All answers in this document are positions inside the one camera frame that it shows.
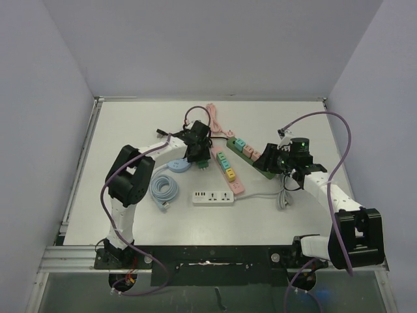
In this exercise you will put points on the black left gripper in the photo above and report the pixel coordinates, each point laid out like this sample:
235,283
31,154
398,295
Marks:
203,156

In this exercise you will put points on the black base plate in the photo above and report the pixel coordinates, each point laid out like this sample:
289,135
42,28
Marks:
207,265

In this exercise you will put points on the pink power strip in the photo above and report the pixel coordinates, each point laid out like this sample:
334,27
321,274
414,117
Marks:
236,186

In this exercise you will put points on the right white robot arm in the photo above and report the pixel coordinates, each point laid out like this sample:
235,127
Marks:
356,237

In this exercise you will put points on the green power strip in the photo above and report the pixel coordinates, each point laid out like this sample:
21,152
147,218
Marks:
230,143

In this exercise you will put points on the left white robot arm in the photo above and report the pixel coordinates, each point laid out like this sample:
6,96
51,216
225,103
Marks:
128,181

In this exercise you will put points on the round blue power strip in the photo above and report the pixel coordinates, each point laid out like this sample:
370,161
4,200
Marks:
179,165

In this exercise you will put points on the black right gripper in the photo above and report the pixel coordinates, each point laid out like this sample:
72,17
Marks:
273,158

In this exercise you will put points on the pink USB charger plug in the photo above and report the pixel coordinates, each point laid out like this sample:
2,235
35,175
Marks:
255,156

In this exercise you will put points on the teal USB charger plug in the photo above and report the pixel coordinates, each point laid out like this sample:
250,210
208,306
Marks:
225,164

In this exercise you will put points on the white power strip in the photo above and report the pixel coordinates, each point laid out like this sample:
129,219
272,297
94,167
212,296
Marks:
217,198

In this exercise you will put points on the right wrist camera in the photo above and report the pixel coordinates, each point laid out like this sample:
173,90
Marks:
286,137

